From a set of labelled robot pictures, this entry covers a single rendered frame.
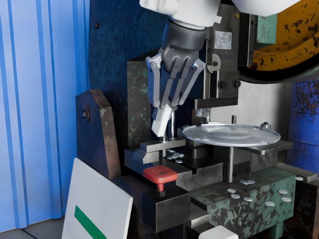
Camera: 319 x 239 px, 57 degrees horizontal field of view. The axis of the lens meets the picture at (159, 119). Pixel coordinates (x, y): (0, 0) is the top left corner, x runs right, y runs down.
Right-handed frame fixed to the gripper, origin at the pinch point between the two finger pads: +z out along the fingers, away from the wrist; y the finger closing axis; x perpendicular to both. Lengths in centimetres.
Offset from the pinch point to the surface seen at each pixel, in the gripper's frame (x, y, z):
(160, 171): -5.1, -0.2, 10.3
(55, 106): 117, 10, 68
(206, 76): 17.6, 26.3, -1.2
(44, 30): 134, 6, 26
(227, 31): 23.4, 34.1, -13.5
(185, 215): -11.5, 5.2, 19.2
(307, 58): 14, 66, -10
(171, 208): -10.4, 1.3, 16.7
